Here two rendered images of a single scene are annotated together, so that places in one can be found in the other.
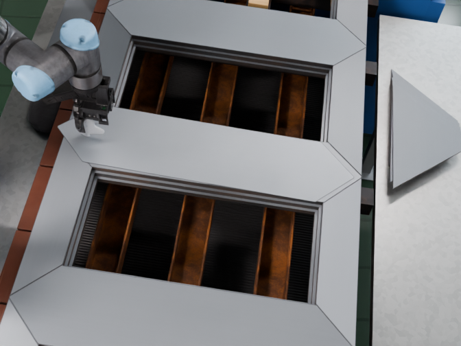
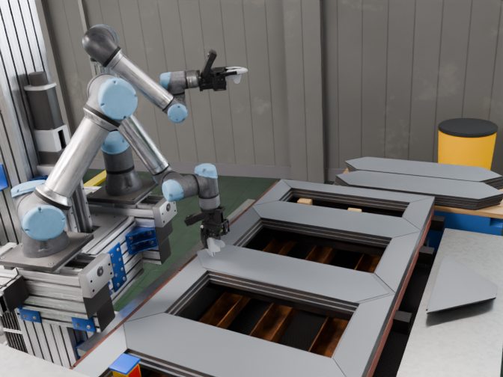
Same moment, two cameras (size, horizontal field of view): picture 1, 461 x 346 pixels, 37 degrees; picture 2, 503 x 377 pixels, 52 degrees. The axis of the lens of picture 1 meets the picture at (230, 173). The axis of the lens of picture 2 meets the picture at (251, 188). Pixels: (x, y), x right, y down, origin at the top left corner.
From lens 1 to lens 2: 82 cm
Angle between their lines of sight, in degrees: 39
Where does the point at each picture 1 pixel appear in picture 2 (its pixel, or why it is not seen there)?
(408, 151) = (445, 293)
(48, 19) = not seen: hidden behind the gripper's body
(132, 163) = (233, 271)
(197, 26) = (305, 215)
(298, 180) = (344, 289)
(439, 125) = (476, 282)
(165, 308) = (219, 343)
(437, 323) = not seen: outside the picture
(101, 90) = (216, 212)
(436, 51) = (487, 248)
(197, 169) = (275, 277)
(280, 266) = not seen: hidden behind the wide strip
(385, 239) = (415, 347)
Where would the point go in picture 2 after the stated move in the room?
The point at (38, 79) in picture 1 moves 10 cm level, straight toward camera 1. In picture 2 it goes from (174, 185) to (169, 197)
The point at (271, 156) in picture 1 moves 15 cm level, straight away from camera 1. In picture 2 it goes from (329, 276) to (345, 255)
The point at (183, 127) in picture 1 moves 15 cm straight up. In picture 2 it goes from (274, 257) to (272, 221)
